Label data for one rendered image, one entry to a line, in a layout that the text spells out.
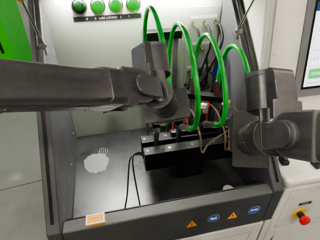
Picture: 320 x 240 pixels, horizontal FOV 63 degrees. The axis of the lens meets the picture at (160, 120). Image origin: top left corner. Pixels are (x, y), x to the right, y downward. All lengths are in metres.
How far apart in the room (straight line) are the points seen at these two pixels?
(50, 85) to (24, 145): 2.33
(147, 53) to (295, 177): 0.62
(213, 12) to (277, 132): 0.78
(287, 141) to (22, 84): 0.30
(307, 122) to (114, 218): 0.59
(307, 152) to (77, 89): 0.28
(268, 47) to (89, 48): 0.62
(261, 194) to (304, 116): 0.56
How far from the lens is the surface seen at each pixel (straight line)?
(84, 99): 0.35
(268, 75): 0.40
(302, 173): 0.94
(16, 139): 2.76
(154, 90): 0.42
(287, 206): 1.00
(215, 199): 0.82
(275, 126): 0.34
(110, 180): 1.02
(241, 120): 0.50
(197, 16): 1.04
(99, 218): 0.77
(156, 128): 0.85
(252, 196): 0.86
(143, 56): 0.48
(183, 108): 0.56
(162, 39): 0.63
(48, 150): 0.78
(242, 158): 0.50
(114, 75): 0.38
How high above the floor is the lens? 1.60
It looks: 37 degrees down
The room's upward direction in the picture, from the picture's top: straight up
